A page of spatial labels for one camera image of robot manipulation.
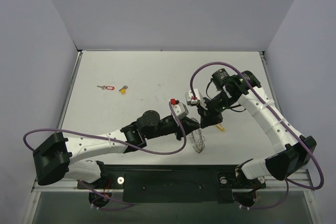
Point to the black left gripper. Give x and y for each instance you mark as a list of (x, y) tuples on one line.
[(182, 127)]

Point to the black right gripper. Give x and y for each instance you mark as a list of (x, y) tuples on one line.
[(208, 111)]

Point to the metal disc with keyrings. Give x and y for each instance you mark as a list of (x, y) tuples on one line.
[(197, 140)]

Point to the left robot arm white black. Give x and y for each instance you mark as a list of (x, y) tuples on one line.
[(61, 157)]

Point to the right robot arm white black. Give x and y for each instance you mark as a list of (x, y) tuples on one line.
[(291, 147)]

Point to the key with long yellow tag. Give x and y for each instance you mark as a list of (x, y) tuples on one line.
[(220, 127)]

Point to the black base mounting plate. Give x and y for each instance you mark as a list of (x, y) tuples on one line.
[(176, 183)]

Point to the key with yellow round tag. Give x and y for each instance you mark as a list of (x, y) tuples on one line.
[(123, 89)]

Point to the key with red tag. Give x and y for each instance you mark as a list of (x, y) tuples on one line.
[(106, 87)]

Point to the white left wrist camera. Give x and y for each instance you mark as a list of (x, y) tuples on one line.
[(179, 108)]

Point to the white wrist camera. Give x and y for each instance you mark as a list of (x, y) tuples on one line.
[(194, 99), (179, 108)]

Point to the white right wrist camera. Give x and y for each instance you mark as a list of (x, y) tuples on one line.
[(194, 99)]

